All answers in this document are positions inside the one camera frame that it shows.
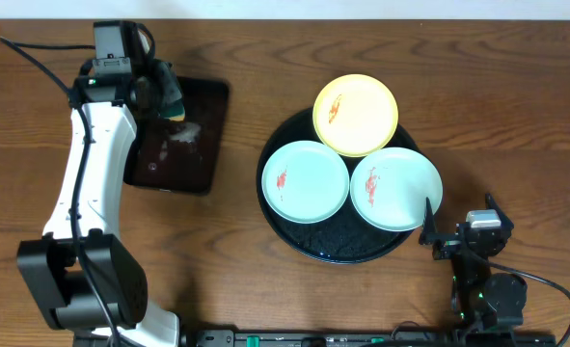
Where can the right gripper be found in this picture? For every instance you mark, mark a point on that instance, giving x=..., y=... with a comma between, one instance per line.
x=447, y=246

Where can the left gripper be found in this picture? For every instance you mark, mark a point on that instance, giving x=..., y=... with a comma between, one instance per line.
x=167, y=84

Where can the green yellow sponge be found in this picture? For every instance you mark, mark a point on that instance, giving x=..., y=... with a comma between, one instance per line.
x=172, y=107

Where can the light blue plate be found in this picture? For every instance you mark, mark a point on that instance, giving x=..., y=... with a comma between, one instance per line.
x=392, y=187
x=304, y=182

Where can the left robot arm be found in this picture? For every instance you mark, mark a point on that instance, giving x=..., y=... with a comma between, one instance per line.
x=81, y=276

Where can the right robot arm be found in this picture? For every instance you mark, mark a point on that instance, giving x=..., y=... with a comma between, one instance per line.
x=490, y=304

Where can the black rectangular tray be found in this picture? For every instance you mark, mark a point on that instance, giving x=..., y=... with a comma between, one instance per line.
x=181, y=156

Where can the round black tray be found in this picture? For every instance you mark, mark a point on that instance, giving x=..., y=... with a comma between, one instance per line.
x=345, y=237

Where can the yellow plate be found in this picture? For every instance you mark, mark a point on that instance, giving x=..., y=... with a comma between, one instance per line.
x=354, y=115

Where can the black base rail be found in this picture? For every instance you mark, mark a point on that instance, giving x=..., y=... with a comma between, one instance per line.
x=403, y=338

